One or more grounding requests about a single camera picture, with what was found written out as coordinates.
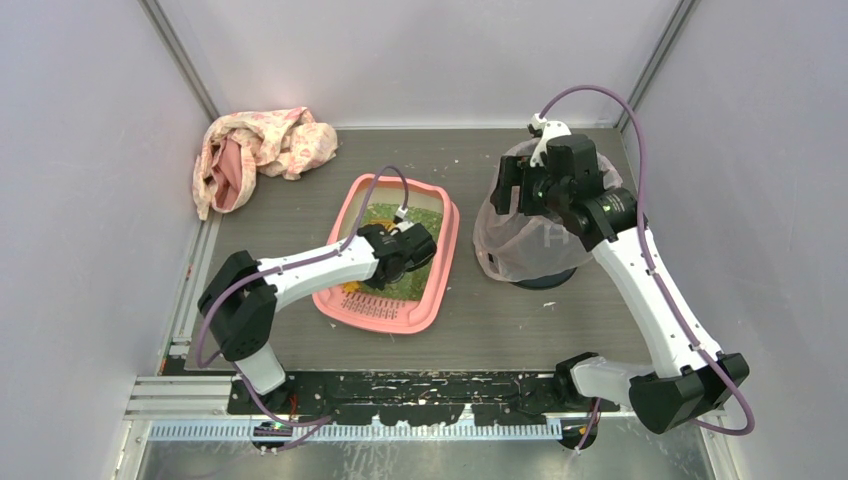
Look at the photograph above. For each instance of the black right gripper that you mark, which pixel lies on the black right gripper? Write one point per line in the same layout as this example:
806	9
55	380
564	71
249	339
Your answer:
523	183

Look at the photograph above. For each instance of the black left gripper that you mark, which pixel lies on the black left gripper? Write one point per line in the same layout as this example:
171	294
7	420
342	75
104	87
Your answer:
395	266

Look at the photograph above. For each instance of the pink litter box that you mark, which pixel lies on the pink litter box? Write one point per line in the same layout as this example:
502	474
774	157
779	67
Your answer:
383	315

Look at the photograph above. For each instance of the pink plastic trash bag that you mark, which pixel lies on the pink plastic trash bag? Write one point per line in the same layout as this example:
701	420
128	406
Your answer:
513	247

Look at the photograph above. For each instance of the dark round trash bin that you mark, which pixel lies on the dark round trash bin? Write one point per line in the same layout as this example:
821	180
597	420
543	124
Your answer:
546	282

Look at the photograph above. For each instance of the orange litter scoop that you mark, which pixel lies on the orange litter scoop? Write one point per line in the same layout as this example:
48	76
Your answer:
351	287

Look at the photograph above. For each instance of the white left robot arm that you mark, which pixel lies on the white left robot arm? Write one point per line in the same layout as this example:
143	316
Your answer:
239	304

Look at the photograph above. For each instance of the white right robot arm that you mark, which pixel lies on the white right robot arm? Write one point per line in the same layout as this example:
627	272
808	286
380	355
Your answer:
690	375

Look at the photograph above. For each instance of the green cat litter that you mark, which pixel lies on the green cat litter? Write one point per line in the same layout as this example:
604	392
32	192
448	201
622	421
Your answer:
412	285

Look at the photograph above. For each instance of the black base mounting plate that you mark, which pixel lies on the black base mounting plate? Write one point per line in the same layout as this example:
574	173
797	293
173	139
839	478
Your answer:
494	398

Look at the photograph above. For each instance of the pink floral cloth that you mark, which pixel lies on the pink floral cloth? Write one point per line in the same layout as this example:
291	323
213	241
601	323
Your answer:
239	147

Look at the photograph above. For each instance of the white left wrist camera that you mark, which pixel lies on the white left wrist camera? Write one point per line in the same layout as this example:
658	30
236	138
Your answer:
400	221

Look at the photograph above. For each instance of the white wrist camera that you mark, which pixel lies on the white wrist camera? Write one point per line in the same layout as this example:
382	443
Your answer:
400	221
544	130

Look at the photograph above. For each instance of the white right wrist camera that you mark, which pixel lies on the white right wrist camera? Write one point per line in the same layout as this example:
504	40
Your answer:
544	130

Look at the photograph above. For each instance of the aluminium front rail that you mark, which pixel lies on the aluminium front rail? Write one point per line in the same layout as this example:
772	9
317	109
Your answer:
400	425

